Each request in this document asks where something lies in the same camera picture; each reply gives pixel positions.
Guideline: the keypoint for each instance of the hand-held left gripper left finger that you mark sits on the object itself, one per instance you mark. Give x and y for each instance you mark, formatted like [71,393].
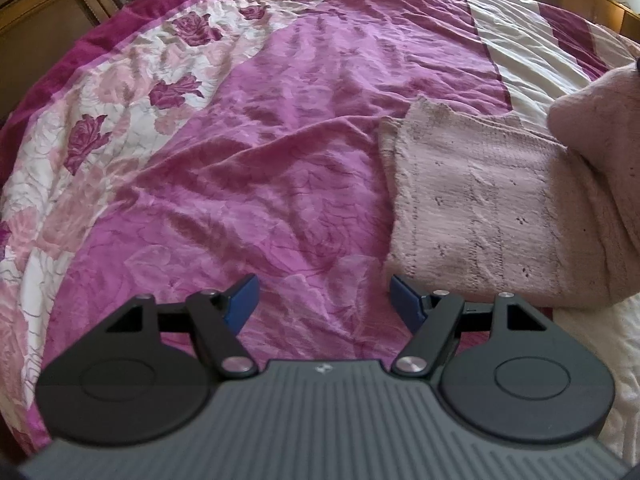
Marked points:
[243,300]

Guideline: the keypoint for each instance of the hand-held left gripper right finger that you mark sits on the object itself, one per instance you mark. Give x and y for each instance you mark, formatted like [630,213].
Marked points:
[405,305]

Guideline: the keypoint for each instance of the pink knit cardigan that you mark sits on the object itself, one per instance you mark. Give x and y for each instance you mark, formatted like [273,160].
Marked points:
[475,200]

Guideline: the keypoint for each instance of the pink and magenta striped quilt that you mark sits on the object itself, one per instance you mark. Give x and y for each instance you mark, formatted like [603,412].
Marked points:
[300,110]

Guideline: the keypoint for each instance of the dark wooden headboard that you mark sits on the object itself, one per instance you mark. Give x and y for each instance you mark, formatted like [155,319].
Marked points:
[40,25]

